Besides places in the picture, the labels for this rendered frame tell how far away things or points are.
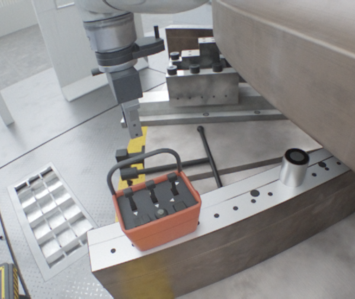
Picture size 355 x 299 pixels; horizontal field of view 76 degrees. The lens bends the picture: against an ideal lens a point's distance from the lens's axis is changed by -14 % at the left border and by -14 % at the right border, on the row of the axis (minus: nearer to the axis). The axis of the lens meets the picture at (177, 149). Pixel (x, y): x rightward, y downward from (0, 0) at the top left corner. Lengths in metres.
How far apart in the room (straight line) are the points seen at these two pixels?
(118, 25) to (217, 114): 1.38
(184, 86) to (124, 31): 1.18
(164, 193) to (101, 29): 0.41
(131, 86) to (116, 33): 0.10
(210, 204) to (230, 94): 1.00
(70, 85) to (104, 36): 3.00
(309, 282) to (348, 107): 0.70
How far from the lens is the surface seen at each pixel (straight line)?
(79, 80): 3.47
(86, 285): 1.51
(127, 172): 1.41
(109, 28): 0.45
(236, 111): 1.79
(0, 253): 1.94
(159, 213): 0.60
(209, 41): 1.64
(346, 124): 0.66
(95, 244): 0.75
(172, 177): 0.61
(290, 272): 1.10
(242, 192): 0.80
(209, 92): 1.62
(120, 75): 0.45
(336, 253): 1.21
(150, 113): 1.81
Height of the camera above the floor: 1.28
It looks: 39 degrees down
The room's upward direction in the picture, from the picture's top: 8 degrees counter-clockwise
